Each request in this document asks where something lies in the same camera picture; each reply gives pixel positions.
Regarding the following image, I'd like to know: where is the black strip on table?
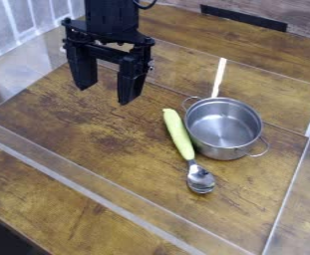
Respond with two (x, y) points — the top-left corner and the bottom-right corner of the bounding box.
(199, 4), (288, 32)

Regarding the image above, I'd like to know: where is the black cable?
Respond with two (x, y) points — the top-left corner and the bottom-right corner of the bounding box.
(133, 0), (159, 10)

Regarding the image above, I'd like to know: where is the small steel pot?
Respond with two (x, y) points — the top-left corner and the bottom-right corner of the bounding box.
(181, 97), (270, 160)

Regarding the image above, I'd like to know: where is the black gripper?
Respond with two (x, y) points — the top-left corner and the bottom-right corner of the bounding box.
(62, 0), (155, 105)

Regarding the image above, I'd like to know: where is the green handled metal spoon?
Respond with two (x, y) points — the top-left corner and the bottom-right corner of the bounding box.
(162, 109), (215, 194)

